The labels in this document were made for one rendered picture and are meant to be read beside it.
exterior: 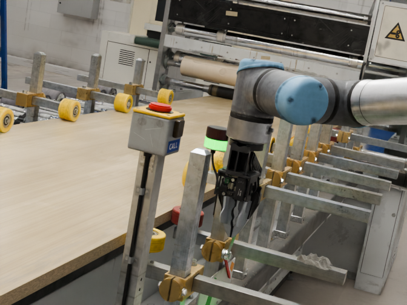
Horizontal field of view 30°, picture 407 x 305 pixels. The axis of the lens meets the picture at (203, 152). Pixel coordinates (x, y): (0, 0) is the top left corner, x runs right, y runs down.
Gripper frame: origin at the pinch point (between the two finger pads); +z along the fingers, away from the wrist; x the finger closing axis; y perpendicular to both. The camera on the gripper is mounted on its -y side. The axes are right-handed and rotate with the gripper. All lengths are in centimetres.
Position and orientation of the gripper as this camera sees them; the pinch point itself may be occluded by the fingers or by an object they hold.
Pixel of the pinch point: (232, 230)
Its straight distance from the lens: 163.0
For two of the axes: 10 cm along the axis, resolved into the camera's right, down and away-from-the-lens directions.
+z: -1.7, 9.7, 1.8
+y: -3.3, 1.2, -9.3
